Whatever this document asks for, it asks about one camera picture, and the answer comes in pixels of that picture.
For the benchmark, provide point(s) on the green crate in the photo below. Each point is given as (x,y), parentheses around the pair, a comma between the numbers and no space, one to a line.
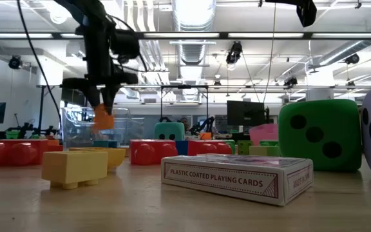
(12,134)

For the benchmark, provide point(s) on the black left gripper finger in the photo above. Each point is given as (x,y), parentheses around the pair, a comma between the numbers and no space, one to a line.
(109,96)
(92,96)

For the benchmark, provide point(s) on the teal foam die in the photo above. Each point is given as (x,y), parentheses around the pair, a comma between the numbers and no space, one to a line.
(169,129)

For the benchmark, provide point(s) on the green foam die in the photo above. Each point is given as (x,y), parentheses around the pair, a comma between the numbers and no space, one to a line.
(333,129)

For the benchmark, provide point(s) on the black spotlight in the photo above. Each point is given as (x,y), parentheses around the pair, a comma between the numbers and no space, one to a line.
(290,81)
(234,51)
(15,62)
(352,59)

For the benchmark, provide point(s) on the white column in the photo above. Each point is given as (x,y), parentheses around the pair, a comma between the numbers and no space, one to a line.
(320,87)

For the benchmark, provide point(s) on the blue two-stud toy brick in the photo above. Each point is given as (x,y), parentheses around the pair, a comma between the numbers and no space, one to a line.
(182,148)

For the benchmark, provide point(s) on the red two-stud toy brick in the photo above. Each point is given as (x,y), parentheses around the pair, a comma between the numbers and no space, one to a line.
(153,153)
(21,154)
(208,148)

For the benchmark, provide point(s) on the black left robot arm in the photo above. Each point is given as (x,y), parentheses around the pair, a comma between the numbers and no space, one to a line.
(95,38)

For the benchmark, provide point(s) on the plastic coated playing cards box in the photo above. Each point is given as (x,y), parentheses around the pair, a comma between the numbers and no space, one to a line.
(224,178)

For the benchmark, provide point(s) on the blue toy block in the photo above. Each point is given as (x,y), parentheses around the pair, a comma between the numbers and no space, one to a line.
(100,144)

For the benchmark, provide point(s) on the yellow square toy block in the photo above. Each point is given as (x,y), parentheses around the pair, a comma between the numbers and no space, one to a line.
(72,167)

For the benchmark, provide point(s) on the green two-stud toy brick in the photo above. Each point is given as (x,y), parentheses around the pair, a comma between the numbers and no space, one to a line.
(232,146)

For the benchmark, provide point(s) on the person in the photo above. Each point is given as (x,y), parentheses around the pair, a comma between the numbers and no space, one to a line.
(185,124)

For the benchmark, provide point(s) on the yellow bowl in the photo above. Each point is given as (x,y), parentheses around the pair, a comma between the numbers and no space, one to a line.
(116,158)

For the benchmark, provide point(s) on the black station frame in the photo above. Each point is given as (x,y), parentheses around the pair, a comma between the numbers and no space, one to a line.
(184,86)

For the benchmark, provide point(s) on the long green toy brick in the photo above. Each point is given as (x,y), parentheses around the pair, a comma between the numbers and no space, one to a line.
(269,143)

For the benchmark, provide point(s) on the orange toy block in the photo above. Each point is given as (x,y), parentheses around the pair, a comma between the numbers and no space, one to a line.
(55,143)
(103,122)

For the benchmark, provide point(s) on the orange box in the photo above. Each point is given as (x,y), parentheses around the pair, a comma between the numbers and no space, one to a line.
(205,136)

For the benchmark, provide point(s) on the silver ventilation duct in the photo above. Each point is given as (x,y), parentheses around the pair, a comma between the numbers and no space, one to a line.
(193,19)

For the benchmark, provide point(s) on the black computer monitor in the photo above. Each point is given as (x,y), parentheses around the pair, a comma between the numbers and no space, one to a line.
(245,112)

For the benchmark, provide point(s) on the clear plastic bin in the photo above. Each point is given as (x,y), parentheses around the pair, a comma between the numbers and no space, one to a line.
(130,129)

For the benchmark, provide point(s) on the pink plastic bin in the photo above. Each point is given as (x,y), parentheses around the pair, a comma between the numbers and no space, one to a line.
(264,133)

